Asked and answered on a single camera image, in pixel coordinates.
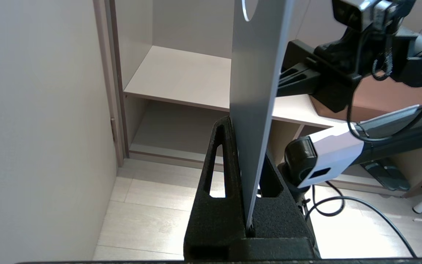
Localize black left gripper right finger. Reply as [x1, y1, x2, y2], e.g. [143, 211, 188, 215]
[249, 153, 316, 261]

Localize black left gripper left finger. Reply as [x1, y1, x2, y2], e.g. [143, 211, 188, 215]
[184, 116, 250, 261]

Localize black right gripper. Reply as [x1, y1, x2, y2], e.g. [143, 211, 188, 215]
[277, 26, 422, 113]

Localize white and blue door hanger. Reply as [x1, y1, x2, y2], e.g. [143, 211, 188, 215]
[229, 0, 295, 230]

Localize white room door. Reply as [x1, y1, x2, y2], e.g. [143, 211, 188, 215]
[0, 0, 118, 264]

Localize reddish brown flat box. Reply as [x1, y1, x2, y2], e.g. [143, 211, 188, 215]
[309, 75, 422, 120]

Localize pale wardrobe shelf board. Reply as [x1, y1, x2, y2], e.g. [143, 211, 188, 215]
[123, 45, 422, 129]

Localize dark grey flat slipper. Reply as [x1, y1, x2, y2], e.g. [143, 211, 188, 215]
[361, 159, 411, 192]

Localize black right camera bracket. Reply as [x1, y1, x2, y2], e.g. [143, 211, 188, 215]
[314, 27, 395, 76]

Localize black right camera cable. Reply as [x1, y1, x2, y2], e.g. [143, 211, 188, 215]
[346, 22, 422, 144]

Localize thin black floor cable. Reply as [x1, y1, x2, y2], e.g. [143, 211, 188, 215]
[304, 181, 417, 257]

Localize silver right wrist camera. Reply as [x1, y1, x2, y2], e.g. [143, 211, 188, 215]
[331, 0, 417, 38]

